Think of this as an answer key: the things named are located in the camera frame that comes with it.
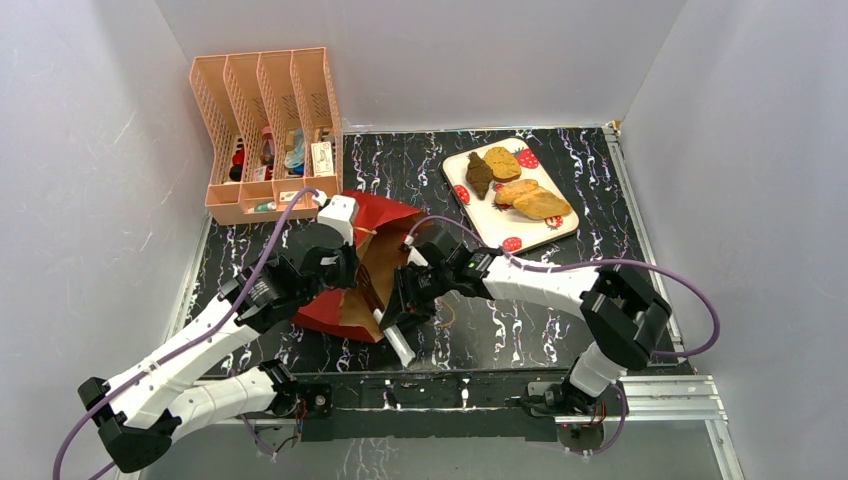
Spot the red brown paper bag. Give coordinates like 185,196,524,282
291,190,427,343

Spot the long yellow fake bread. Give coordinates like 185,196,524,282
494,179,539,206

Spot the brown twisted fake bread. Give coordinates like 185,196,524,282
466,152,494,200

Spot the oval yellow fake bread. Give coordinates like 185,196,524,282
512,188,573,220

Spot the round yellow fake bread slice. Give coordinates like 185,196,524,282
483,146,522,183

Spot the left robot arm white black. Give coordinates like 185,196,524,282
78,220,359,473

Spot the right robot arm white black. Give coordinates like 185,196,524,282
378,228,672,417

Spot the small green white tube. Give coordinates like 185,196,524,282
253,201,277,213

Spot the small white label box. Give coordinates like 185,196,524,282
278,191,298,203

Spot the strawberry print cutting board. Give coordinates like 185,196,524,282
441,138,579,253

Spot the white card box in organizer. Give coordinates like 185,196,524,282
311,141,335,177

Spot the blue packet in organizer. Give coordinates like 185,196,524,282
284,128,305,177

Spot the pink brown bottle in organizer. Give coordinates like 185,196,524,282
259,126,276,167

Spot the red dark bottle in organizer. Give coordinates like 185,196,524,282
228,147,245,182

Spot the pink plastic file organizer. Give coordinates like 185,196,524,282
189,47,344,226

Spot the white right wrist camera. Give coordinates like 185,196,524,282
399,243,429,267

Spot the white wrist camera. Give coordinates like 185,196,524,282
313,193,359,246
399,243,429,267

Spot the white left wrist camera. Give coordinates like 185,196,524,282
313,193,359,246

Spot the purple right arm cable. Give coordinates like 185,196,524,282
404,215,721,458

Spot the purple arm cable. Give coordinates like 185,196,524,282
404,215,721,458
51,187,329,480

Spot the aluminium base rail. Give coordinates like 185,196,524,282
271,369,727,421

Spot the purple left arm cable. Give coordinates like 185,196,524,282
51,187,329,480

